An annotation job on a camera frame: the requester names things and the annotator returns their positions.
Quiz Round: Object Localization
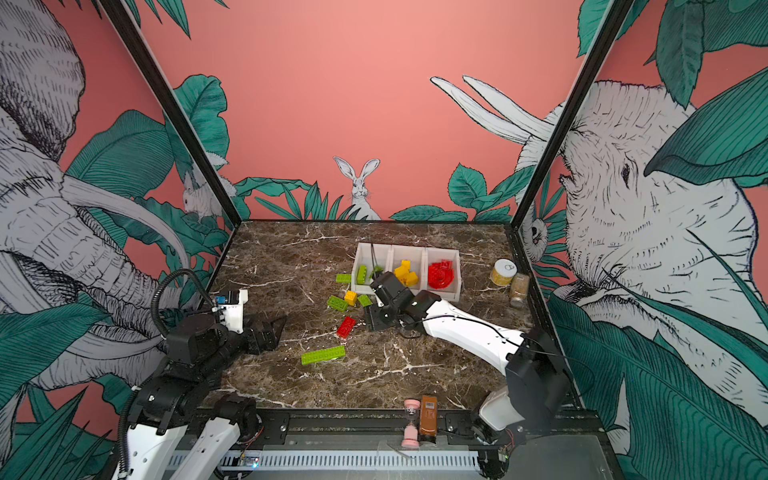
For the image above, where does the yellow lego brick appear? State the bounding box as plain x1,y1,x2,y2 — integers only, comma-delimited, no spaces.
394,260,411,284
405,272,419,287
344,291,358,307

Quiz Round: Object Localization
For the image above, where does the long red lego brick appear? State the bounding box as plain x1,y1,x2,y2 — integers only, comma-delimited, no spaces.
336,316,357,339

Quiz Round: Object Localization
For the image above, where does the long green lego brick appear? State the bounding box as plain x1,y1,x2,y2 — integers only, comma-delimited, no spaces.
301,345,346,366

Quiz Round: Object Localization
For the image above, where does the white three-compartment bin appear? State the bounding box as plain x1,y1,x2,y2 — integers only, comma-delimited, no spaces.
351,243,462,302

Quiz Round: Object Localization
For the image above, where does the red arch lego piece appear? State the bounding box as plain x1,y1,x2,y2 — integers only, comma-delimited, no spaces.
427,260,455,290

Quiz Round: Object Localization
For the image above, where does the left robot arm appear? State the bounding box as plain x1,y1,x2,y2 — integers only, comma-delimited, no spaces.
111,313,288,479

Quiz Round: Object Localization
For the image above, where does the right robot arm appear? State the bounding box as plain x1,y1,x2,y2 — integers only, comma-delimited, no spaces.
364,291,571,442

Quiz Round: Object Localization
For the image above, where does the brown rectangular bottle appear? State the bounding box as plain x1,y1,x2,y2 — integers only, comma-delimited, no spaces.
419,395,438,443

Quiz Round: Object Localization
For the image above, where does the pink hourglass timer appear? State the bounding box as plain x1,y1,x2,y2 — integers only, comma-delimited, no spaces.
401,399,421,449

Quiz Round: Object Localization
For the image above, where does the glass spice jar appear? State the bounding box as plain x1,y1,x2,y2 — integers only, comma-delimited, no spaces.
509,273,530,308

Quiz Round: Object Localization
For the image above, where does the white perforated strip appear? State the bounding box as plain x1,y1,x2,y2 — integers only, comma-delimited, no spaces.
164,450,481,472

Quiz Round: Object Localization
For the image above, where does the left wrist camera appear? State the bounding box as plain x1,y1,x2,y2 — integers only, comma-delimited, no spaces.
213,289,249,334

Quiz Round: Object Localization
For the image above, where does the black front rail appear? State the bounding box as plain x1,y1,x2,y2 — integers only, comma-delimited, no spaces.
119,409,607,448

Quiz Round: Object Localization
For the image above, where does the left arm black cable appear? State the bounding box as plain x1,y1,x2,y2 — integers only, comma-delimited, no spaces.
149,268,217,337

